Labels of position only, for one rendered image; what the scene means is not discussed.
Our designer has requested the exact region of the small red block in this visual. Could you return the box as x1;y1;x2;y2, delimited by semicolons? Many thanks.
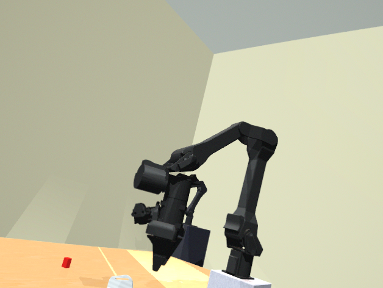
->
62;257;72;268

